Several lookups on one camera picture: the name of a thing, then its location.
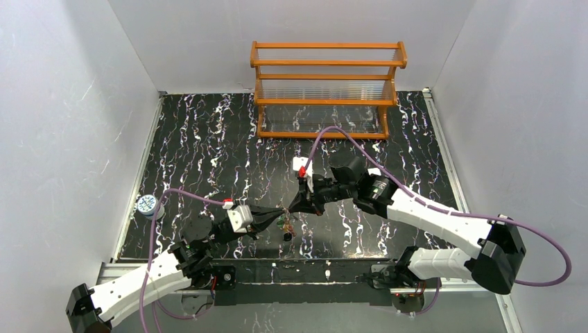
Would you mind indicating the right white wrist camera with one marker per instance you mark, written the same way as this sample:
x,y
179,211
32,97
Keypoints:
x,y
303,167

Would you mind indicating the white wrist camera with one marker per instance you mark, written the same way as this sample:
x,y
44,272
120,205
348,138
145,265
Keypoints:
x,y
240,215
303,167

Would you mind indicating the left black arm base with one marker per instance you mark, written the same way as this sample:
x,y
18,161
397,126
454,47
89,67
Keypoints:
x,y
217,277

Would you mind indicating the white black flat box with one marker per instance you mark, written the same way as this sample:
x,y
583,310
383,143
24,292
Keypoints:
x,y
374,171

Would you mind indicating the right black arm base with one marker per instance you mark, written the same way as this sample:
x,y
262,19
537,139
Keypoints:
x,y
410,295

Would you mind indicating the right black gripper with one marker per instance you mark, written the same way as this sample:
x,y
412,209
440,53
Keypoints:
x,y
310,198

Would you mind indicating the aluminium front rail frame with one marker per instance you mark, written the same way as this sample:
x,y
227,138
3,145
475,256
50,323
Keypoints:
x,y
292,281

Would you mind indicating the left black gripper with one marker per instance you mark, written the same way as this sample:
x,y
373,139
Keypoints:
x,y
253,220

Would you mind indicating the small blue white jar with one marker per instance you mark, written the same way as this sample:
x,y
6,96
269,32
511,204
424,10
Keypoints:
x,y
147,205

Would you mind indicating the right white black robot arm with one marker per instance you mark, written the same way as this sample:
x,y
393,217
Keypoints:
x,y
488,253

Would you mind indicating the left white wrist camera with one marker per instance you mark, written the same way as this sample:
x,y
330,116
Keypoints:
x,y
240,215

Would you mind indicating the orange wooden shelf rack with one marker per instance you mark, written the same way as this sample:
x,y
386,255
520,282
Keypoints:
x,y
319,75

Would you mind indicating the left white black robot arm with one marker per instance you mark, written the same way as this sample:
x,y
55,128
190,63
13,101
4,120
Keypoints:
x,y
188,263

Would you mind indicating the metal keyring with red handle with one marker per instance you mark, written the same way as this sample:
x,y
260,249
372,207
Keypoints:
x,y
285,223

